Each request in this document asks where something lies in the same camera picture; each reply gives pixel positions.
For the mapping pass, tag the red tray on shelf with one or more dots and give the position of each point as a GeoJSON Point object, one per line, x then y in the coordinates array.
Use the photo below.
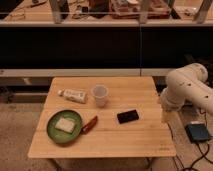
{"type": "Point", "coordinates": [131, 9]}

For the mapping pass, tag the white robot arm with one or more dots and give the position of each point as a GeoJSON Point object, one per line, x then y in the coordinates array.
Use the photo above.
{"type": "Point", "coordinates": [187, 83]}

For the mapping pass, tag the clear plastic cup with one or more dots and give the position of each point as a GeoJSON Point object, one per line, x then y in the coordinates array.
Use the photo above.
{"type": "Point", "coordinates": [100, 95]}

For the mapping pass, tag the green plate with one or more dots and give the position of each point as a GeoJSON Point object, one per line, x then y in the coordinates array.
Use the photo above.
{"type": "Point", "coordinates": [59, 136]}

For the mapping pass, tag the white tube bottle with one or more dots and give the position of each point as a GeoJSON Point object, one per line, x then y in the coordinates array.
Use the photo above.
{"type": "Point", "coordinates": [73, 95]}

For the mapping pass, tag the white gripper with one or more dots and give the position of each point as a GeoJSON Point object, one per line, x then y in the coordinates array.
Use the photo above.
{"type": "Point", "coordinates": [168, 115]}

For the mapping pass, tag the blue foot pedal box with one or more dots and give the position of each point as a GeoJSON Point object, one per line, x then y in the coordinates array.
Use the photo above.
{"type": "Point", "coordinates": [197, 133]}

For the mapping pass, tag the wooden table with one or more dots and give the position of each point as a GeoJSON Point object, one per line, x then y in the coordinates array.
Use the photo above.
{"type": "Point", "coordinates": [148, 136]}

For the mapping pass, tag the black eraser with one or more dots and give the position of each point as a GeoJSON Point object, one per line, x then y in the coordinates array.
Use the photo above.
{"type": "Point", "coordinates": [127, 116]}

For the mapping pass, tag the white sponge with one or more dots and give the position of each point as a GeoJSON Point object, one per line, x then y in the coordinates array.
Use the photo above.
{"type": "Point", "coordinates": [65, 124]}

